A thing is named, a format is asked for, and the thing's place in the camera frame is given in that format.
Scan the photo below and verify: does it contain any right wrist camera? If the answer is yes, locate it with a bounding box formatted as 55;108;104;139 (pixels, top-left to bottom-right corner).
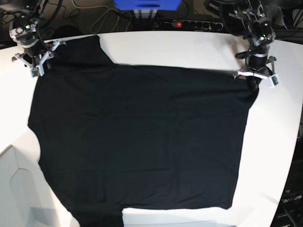
30;67;45;78

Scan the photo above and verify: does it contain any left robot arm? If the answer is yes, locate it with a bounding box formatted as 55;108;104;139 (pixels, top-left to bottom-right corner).
219;0;280;91

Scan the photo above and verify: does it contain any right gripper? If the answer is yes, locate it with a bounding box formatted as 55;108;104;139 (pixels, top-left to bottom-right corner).
11;41;66;71

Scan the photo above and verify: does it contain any black T-shirt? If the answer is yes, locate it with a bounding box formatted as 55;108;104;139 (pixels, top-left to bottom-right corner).
28;36;259;227

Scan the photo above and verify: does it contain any blue plastic box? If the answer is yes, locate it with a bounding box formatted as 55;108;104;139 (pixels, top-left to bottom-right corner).
114;0;182;10

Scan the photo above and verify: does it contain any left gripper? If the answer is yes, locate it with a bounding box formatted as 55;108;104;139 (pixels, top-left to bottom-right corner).
234;53;276;91

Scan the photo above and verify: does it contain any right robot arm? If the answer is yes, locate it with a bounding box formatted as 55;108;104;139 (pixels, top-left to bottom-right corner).
0;0;66;77

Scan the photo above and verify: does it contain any black power strip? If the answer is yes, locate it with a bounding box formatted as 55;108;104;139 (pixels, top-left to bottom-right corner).
156;20;224;32

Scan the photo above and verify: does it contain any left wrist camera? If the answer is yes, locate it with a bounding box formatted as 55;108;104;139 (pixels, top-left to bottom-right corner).
267;74;280;88

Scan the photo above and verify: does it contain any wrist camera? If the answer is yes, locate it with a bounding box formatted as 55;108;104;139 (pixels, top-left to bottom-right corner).
267;74;280;88
30;67;45;78

